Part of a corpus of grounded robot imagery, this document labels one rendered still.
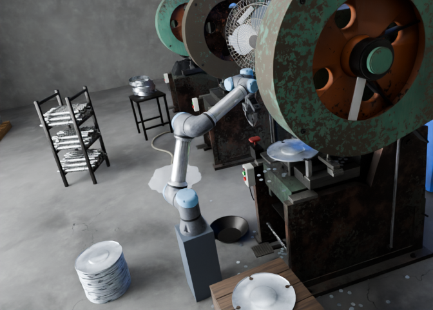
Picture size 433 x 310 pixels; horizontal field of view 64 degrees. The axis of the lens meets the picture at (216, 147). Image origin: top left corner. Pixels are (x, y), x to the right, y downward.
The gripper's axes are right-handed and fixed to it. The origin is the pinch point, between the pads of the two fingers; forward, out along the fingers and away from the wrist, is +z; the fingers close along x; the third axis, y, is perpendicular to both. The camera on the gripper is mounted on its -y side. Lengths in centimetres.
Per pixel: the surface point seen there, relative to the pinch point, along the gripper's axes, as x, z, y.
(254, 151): 3.2, 15.6, -5.0
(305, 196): -3, 21, -59
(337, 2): -9, -71, -80
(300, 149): -13.4, 6.4, -36.3
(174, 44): 3, -25, 271
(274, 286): 26, 50, -81
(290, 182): -2.9, 20.6, -43.7
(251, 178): 9.5, 29.7, -12.9
